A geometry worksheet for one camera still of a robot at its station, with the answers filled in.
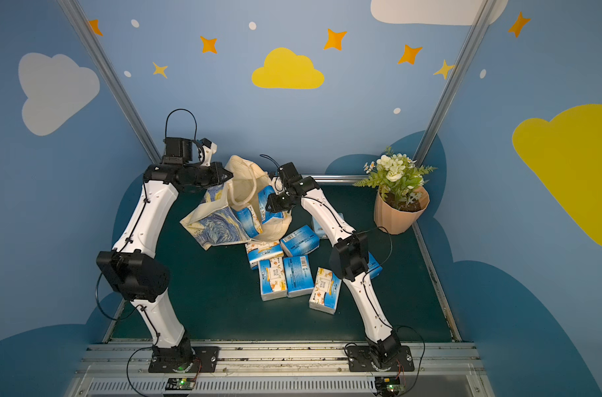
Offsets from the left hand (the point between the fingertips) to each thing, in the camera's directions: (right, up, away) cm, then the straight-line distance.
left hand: (235, 171), depth 81 cm
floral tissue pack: (+9, -15, +10) cm, 20 cm away
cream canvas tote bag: (-8, -17, +6) cm, 20 cm away
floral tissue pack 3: (+12, -37, +3) cm, 39 cm away
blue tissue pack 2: (+22, -25, +13) cm, 36 cm away
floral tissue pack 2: (+6, -29, +10) cm, 31 cm away
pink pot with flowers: (+63, -8, +16) cm, 65 cm away
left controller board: (-13, -64, -11) cm, 66 cm away
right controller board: (+48, -65, -11) cm, 81 cm away
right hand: (+12, -10, +13) cm, 20 cm away
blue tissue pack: (+2, -17, +14) cm, 23 cm away
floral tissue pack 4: (+31, -40, +1) cm, 51 cm away
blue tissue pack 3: (+21, -36, +4) cm, 42 cm away
